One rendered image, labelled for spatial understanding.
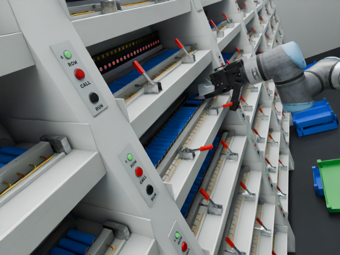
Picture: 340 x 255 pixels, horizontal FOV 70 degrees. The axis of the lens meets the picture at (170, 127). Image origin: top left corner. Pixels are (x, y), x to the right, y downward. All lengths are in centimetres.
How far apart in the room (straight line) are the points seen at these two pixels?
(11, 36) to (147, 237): 39
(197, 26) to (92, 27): 56
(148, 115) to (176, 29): 56
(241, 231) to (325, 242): 71
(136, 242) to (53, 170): 21
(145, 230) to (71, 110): 25
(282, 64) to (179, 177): 46
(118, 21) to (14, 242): 43
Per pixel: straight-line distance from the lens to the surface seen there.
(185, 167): 63
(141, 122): 51
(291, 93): 86
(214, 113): 87
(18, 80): 46
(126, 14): 61
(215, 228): 74
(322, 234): 164
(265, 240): 120
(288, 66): 83
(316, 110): 258
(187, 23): 101
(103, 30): 53
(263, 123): 161
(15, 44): 40
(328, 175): 181
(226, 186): 85
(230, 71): 88
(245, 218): 101
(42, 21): 44
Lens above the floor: 124
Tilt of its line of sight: 18 degrees down
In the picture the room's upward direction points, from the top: 28 degrees counter-clockwise
